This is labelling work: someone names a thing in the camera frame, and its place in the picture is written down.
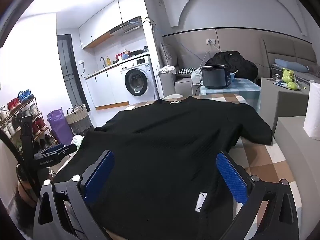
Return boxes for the white wall cabinets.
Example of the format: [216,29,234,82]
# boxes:
[79,0,144,49]

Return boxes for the dark glass door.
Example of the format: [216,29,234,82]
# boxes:
[56,34,88,110]

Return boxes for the range hood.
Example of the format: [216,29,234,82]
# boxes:
[109,16,143,36]

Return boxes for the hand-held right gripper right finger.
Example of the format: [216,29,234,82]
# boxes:
[215,151,299,240]

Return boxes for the black rice cooker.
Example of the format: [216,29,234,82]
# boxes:
[201,64,232,90]

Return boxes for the houndstooth cushion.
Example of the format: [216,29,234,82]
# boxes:
[176,67,198,76]

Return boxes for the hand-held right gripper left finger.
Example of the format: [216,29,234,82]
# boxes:
[32,150,115,240]

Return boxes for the blue pillow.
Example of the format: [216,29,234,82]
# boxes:
[274,58,309,73]

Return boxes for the black t-shirt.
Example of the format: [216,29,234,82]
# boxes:
[54,95,273,240]

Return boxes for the white washing machine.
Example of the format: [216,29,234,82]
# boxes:
[119,55,157,105]

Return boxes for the brown blue checkered tablecloth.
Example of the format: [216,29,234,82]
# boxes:
[51,92,293,240]

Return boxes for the purple bag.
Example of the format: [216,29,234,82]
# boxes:
[47,107,73,145]

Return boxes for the grey cube stool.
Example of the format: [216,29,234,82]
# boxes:
[272,116,320,230]
[260,77,310,130]

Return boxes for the shoe rack with shoes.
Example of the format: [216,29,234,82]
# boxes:
[0,89,55,155]

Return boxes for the pale green cloth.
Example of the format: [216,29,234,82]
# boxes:
[71,135,85,153]

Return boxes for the wicker laundry basket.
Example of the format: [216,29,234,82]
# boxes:
[65,104,92,135]

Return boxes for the blue white checkered tablecloth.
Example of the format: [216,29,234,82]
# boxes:
[199,78,262,113]

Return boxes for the white cloth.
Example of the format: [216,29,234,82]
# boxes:
[157,65,177,75]

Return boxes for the white kitchen counter cabinets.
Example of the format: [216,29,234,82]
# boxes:
[85,69,130,110]

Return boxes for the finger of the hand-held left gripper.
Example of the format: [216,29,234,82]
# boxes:
[59,144,78,159]

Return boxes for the white paper towel roll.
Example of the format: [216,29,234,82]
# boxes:
[303,80,320,140]

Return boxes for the grey cushion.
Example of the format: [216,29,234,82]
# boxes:
[160,42,178,68]

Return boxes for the beige padded bed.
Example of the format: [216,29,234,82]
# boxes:
[260,34,320,83]

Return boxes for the black jacket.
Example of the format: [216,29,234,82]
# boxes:
[205,51,258,82]

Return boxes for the grey sofa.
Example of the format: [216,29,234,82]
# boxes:
[157,42,203,99]

